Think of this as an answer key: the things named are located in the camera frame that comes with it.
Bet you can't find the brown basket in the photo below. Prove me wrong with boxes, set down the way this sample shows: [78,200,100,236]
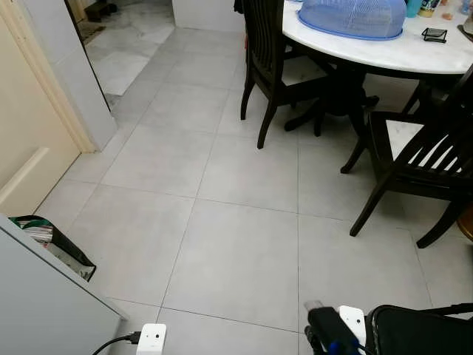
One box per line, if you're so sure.
[458,207,473,241]

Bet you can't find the dark wooden chair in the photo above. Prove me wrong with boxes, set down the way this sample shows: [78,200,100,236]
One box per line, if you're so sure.
[341,65,473,249]
[235,0,333,149]

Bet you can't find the metal kettle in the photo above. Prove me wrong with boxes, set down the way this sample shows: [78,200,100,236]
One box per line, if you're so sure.
[457,15,473,41]

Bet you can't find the white round marble table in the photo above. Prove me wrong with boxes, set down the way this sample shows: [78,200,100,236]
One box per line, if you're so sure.
[282,0,473,138]

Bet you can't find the black padded chair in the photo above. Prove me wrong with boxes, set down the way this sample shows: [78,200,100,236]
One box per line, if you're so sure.
[368,302,473,355]

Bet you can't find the labelled jar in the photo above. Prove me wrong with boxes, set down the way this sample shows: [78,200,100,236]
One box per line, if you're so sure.
[418,0,442,18]

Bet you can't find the blue mesh food cover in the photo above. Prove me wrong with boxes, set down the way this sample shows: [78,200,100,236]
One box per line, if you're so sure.
[297,0,406,41]

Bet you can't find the brown doormat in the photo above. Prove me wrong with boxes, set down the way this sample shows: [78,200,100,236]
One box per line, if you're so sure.
[76,21,108,45]

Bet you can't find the black bag with magazines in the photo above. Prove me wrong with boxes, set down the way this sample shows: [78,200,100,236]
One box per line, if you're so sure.
[9,214,97,282]

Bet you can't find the cream wooden door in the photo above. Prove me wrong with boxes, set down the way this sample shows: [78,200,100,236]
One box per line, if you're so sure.
[0,0,97,219]

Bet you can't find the small black wire holder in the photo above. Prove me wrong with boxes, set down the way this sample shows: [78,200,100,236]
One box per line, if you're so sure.
[422,28,449,44]

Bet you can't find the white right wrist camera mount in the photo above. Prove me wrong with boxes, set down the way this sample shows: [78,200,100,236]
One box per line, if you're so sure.
[338,305,368,350]

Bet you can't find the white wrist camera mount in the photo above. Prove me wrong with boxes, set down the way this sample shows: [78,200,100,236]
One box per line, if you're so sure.
[137,324,167,355]
[338,305,368,350]

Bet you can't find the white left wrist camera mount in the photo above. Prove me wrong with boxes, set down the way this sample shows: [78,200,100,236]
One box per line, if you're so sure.
[137,324,167,355]

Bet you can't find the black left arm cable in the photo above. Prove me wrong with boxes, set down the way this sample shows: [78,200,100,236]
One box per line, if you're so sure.
[92,333,143,355]

